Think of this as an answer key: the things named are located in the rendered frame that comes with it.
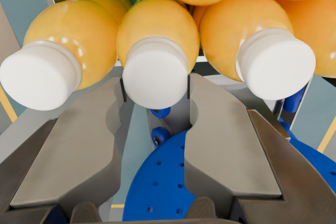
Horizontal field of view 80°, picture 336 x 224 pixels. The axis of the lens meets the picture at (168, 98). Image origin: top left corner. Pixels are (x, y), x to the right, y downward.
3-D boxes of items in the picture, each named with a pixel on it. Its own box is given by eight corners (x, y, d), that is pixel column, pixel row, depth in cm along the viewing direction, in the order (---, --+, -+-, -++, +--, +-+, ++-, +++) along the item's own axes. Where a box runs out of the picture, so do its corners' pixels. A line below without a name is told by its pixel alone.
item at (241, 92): (189, 98, 34) (200, 156, 24) (190, 86, 33) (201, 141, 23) (249, 95, 34) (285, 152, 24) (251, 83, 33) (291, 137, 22)
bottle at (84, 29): (138, -6, 28) (103, 29, 12) (132, 43, 32) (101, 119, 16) (85, -18, 27) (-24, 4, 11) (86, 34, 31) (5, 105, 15)
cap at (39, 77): (78, 48, 13) (67, 59, 12) (80, 98, 15) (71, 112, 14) (14, 36, 13) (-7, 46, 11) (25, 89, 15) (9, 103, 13)
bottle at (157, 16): (181, 41, 31) (198, 115, 15) (135, 36, 31) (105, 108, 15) (189, -11, 27) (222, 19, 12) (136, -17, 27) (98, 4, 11)
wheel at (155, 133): (164, 159, 34) (173, 153, 35) (164, 141, 31) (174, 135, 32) (149, 143, 37) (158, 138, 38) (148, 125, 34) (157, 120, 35)
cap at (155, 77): (181, 95, 15) (183, 109, 13) (127, 90, 14) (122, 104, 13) (190, 42, 13) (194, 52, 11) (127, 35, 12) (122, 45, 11)
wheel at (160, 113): (162, 125, 30) (172, 119, 31) (160, 100, 27) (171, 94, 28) (145, 111, 33) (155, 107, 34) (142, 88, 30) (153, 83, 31)
